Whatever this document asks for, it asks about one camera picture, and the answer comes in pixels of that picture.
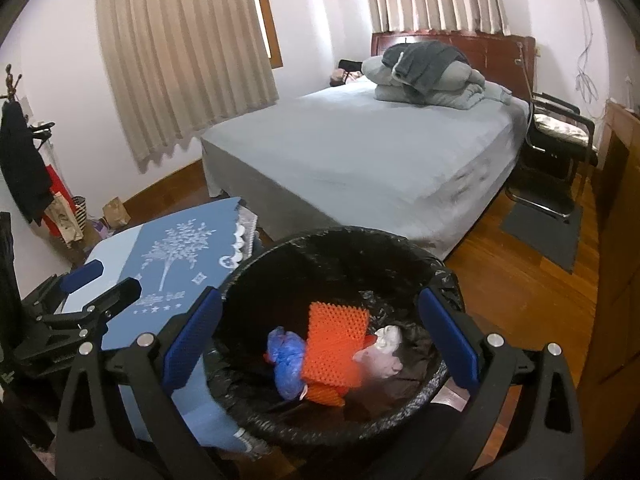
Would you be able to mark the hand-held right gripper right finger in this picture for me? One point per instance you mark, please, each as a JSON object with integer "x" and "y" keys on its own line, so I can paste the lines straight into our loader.
{"x": 447, "y": 340}

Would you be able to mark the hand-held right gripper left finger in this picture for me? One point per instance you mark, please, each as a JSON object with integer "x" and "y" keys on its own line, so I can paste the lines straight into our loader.
{"x": 192, "y": 340}

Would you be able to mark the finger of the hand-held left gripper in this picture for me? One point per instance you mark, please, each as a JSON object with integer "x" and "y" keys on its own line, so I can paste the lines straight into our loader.
{"x": 115, "y": 297}
{"x": 82, "y": 275}

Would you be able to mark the tissue ball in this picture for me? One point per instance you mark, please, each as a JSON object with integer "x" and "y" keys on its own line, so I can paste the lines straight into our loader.
{"x": 387, "y": 339}

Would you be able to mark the small white tissue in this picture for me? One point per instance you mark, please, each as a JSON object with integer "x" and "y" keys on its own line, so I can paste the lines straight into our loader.
{"x": 375, "y": 365}

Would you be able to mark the blue plastic bag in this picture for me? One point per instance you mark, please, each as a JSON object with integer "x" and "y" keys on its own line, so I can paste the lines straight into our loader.
{"x": 290, "y": 360}

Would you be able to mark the orange foam net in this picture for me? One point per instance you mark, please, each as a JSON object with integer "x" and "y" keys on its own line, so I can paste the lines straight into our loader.
{"x": 325, "y": 396}
{"x": 332, "y": 345}

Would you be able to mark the black trash bin with liner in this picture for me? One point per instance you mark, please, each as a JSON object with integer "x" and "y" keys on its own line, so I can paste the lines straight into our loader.
{"x": 350, "y": 260}

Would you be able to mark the white purple bag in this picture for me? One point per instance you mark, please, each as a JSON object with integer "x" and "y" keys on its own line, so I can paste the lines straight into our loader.
{"x": 97, "y": 230}

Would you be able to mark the beige printed tote bag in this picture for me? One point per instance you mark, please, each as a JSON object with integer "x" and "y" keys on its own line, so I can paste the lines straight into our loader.
{"x": 67, "y": 220}

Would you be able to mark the striped bag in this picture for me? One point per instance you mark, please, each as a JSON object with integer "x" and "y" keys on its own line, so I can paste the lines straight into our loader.
{"x": 80, "y": 212}

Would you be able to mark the blue tree-print tablecloth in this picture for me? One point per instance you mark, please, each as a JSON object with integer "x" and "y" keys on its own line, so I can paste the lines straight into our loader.
{"x": 165, "y": 250}

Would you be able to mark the brown paper bag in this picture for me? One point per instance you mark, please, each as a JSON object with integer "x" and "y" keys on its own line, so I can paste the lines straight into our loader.
{"x": 116, "y": 212}

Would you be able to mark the black coat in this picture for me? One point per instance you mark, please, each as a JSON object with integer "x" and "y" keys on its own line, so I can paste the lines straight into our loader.
{"x": 20, "y": 160}

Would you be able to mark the dark grey floor mat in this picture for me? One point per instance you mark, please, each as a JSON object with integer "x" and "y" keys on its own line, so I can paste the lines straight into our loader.
{"x": 550, "y": 240}

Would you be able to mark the bed with grey sheet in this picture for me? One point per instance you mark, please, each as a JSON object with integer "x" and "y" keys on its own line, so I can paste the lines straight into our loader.
{"x": 360, "y": 160}

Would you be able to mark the black metal chair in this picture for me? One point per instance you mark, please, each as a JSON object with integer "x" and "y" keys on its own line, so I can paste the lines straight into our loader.
{"x": 545, "y": 160}

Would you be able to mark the wooden coat rack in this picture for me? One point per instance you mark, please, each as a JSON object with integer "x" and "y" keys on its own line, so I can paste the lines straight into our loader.
{"x": 9, "y": 77}

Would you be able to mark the wide beige curtain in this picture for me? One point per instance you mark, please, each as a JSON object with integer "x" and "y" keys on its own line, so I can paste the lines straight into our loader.
{"x": 185, "y": 60}

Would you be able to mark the patterned seat cushion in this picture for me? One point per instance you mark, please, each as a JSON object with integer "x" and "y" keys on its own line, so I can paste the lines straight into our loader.
{"x": 560, "y": 129}

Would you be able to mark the wooden desk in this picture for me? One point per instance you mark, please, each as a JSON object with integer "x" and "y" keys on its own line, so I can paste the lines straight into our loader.
{"x": 620, "y": 160}

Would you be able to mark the folded grey duvet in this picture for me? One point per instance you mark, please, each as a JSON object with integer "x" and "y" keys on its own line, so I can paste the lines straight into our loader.
{"x": 380, "y": 77}

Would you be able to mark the dark grey garment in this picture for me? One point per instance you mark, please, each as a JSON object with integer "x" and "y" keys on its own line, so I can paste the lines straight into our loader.
{"x": 425, "y": 65}

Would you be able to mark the pink cloth bundle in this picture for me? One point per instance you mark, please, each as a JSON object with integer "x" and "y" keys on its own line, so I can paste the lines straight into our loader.
{"x": 342, "y": 78}

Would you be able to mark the red wooden headboard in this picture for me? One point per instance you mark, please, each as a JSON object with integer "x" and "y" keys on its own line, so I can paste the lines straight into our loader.
{"x": 500, "y": 55}

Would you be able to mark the black bag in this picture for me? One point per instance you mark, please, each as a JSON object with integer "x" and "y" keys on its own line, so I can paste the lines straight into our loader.
{"x": 350, "y": 65}

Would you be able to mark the wooden window frame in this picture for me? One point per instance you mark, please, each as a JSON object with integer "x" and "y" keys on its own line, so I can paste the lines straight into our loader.
{"x": 272, "y": 35}

